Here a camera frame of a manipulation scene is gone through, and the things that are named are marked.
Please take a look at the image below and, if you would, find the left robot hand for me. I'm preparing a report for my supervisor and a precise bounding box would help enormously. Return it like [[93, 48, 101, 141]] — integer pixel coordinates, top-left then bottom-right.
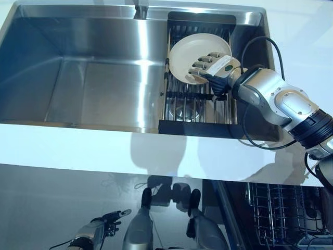
[[100, 209, 132, 236]]

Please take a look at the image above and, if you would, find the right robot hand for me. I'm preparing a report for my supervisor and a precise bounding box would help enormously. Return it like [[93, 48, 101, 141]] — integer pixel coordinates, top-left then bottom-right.
[[186, 52, 242, 101]]

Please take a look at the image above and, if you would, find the beige deep ceramic plate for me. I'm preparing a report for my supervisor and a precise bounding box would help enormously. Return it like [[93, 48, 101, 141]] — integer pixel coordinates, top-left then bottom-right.
[[169, 33, 233, 85]]

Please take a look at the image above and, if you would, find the large dishwasher plate rack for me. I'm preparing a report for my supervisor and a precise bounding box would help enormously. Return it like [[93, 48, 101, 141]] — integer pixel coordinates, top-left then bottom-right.
[[244, 182, 328, 250]]

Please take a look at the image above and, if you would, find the grey left robot leg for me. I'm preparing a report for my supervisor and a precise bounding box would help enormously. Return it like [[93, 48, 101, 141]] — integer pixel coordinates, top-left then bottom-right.
[[122, 187, 154, 250]]

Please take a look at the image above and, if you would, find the black dish drying rack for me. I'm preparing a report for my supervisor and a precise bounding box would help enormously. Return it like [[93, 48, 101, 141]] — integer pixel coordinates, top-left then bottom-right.
[[158, 11, 244, 139]]

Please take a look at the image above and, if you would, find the chrome pull-down faucet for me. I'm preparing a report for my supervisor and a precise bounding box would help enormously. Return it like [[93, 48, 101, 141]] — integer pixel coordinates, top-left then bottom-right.
[[133, 0, 149, 19]]

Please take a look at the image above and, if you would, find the stainless steel kitchen sink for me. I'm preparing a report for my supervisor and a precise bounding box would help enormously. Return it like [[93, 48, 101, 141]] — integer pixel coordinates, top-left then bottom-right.
[[0, 0, 276, 143]]

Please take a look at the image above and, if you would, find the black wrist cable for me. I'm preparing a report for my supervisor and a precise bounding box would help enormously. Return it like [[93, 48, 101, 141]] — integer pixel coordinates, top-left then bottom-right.
[[238, 37, 333, 183]]

